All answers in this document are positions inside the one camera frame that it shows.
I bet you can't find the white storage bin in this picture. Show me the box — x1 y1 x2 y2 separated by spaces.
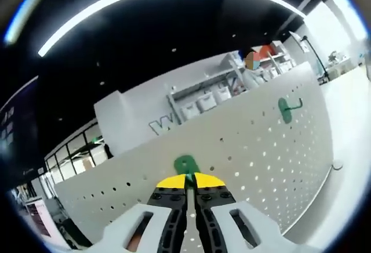
197 95 217 111
216 87 232 103
181 103 201 120

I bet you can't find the white perforated mounting plate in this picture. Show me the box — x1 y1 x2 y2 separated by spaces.
53 61 336 244

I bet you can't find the grey wall logo sign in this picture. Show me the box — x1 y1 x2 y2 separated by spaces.
148 115 172 135

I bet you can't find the white display panel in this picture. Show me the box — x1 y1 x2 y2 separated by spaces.
289 31 308 53

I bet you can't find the black framed glass partition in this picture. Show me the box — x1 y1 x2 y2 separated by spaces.
43 119 107 184

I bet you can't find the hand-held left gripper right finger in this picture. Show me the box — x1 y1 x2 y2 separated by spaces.
193 172 314 253

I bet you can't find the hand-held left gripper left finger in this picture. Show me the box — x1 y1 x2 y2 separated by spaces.
86 173 192 253

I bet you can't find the red storage box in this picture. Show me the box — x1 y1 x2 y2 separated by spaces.
257 44 275 59

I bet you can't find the green hook assembly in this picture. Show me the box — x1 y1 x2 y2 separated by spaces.
173 154 201 183
277 96 304 125

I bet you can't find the large wall display screen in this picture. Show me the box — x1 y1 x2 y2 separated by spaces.
0 75 40 180

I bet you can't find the metal storage shelf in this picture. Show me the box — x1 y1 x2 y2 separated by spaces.
166 40 293 126

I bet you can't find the black tripod stand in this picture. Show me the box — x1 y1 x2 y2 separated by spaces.
301 35 331 86

